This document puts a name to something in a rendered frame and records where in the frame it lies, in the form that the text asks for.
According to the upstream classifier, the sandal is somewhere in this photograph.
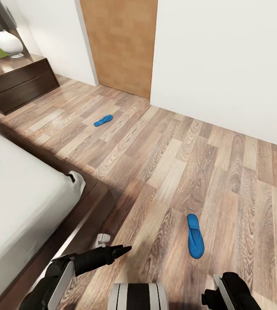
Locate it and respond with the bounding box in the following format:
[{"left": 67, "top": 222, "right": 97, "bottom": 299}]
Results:
[
  {"left": 187, "top": 214, "right": 204, "bottom": 259},
  {"left": 94, "top": 115, "right": 113, "bottom": 126}
]

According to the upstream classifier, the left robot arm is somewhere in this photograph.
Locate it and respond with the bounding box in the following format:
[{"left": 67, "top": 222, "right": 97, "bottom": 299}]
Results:
[{"left": 19, "top": 234, "right": 132, "bottom": 310}]

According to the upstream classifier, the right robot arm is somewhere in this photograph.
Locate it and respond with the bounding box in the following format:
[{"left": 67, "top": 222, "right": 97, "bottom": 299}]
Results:
[{"left": 202, "top": 272, "right": 261, "bottom": 310}]

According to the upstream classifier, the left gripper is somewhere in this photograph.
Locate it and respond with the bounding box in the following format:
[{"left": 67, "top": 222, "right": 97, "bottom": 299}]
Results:
[{"left": 86, "top": 245, "right": 132, "bottom": 272}]

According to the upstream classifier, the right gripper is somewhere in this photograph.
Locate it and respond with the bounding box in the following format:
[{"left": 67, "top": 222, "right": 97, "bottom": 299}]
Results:
[{"left": 202, "top": 288, "right": 228, "bottom": 310}]

